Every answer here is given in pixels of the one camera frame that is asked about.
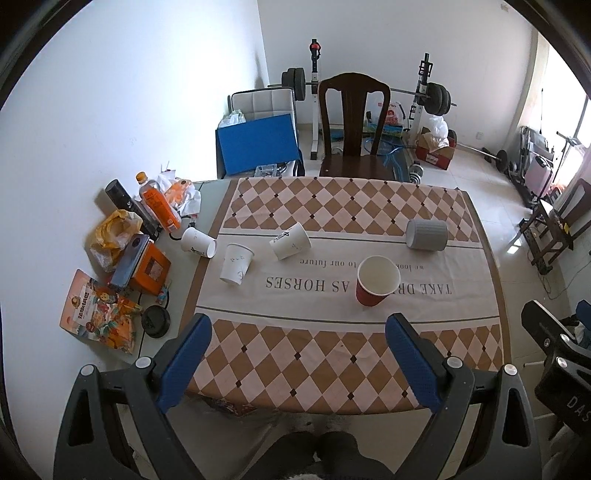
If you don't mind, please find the clear bag of orange snacks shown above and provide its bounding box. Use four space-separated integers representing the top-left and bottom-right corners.
157 172 202 216

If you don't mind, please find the orange juice bottle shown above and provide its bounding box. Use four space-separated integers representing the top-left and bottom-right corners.
135 172 182 232

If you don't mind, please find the barbell with black plates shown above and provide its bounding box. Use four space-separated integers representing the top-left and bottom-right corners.
268 68 458 116

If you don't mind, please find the yellow plastic bag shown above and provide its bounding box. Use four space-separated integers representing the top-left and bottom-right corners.
89 210 143 273

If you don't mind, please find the red paper cup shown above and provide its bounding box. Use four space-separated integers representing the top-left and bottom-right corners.
355 255 402 308

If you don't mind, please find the colourful snack packet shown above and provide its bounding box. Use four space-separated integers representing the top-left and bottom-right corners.
60 270 144 356

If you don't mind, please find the checked printed tablecloth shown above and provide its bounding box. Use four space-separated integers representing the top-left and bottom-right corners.
185 176 505 414

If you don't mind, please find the black cable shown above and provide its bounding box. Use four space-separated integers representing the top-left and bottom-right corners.
167 215 195 241

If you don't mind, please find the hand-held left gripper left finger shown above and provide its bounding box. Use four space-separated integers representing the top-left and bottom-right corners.
53 313 218 480

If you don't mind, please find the dark wooden side chair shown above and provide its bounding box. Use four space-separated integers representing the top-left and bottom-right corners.
519 178 591 276

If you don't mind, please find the orange box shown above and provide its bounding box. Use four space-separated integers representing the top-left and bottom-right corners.
131 242 172 296

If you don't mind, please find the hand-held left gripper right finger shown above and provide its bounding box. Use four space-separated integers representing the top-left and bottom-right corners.
385 313 542 480

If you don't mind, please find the pink suitcase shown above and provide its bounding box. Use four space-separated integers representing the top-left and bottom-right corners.
526 154 553 198

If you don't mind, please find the white padded chair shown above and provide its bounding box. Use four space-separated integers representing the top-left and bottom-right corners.
229 89 296 124

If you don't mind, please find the black cylinder bottle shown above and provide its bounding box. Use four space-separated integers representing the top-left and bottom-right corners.
105 180 158 237

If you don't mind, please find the thin barbell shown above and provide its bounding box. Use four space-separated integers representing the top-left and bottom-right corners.
455 142 523 177

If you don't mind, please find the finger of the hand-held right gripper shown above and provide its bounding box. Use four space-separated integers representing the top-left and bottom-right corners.
521 300 579 360

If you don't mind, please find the white paper cup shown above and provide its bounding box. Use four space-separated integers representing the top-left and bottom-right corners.
220 243 256 285
181 226 217 258
270 222 311 262

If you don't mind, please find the dark smartphone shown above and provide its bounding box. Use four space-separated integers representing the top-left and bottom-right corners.
110 234 151 289

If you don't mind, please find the blue board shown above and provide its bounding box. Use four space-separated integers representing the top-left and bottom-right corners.
218 115 300 179

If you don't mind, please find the white squat rack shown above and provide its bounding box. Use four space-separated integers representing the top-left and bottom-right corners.
307 39 433 160

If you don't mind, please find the red cardboard box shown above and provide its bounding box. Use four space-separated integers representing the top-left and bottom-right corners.
414 129 457 171

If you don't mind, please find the black round lid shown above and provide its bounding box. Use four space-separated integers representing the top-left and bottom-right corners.
141 305 172 338

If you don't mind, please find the red and white plastic bag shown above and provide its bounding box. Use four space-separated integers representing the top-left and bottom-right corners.
366 90 408 129

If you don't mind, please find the grey ribbed cup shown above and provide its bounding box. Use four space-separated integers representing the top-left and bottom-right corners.
405 219 450 253

